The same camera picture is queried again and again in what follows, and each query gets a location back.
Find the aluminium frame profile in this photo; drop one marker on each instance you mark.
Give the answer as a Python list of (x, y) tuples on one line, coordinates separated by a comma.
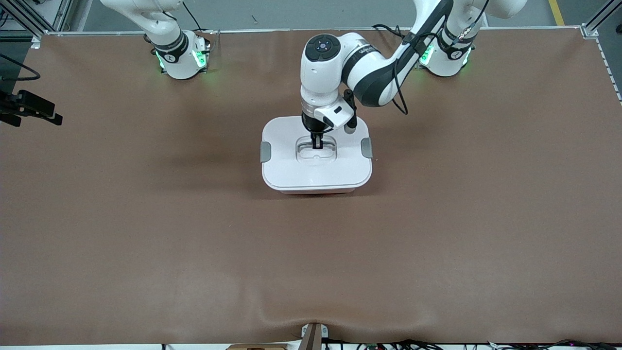
[(29, 19), (602, 14)]

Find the pink translucent storage box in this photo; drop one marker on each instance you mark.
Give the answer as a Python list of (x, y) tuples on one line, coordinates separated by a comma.
[(316, 191)]

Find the brown cardboard piece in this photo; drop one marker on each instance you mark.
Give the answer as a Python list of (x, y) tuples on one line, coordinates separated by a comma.
[(257, 347)]

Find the brown table mat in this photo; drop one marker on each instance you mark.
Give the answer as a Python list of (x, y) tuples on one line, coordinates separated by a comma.
[(311, 267)]

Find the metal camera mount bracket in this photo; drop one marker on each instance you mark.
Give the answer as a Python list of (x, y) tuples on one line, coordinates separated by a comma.
[(311, 338)]

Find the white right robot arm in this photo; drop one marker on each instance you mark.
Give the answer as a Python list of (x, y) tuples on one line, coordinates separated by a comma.
[(170, 58)]

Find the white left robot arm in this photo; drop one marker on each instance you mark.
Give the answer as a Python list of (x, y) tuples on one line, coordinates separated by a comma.
[(320, 82)]

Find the grey lid latch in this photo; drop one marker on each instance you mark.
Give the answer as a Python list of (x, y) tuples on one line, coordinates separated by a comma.
[(367, 148), (266, 151)]

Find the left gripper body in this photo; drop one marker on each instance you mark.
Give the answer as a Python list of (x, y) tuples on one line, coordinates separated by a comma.
[(311, 124)]

